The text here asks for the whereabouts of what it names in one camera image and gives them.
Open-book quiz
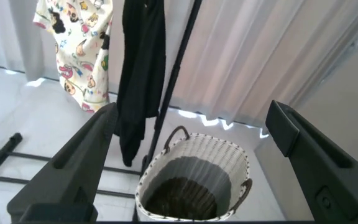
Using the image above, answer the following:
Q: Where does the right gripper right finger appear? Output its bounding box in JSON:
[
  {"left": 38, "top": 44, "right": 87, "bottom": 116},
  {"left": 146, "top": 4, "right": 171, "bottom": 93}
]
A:
[{"left": 265, "top": 99, "right": 358, "bottom": 223}]

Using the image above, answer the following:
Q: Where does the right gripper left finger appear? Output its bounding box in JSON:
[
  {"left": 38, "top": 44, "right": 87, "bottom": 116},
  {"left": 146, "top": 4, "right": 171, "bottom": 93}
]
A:
[{"left": 7, "top": 101, "right": 119, "bottom": 223}]

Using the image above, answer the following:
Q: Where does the cream printed garment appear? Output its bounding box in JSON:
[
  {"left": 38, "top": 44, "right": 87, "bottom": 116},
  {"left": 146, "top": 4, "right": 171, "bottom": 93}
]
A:
[{"left": 32, "top": 0, "right": 114, "bottom": 113}]

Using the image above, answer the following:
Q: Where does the black garment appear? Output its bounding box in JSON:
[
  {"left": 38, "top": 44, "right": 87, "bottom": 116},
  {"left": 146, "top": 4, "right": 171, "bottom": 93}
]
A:
[{"left": 113, "top": 0, "right": 167, "bottom": 167}]

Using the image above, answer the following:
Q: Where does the white laundry basket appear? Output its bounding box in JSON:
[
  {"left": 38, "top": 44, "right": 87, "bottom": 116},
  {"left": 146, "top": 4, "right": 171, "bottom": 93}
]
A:
[{"left": 134, "top": 125, "right": 254, "bottom": 222}]

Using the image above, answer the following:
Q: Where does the black clothes rack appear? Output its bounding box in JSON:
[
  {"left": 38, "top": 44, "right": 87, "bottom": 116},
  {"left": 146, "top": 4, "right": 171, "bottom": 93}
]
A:
[{"left": 0, "top": 0, "right": 203, "bottom": 222}]

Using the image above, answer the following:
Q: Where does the white curtain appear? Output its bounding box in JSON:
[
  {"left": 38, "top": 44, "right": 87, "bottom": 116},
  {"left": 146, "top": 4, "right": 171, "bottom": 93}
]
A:
[{"left": 0, "top": 0, "right": 358, "bottom": 131}]

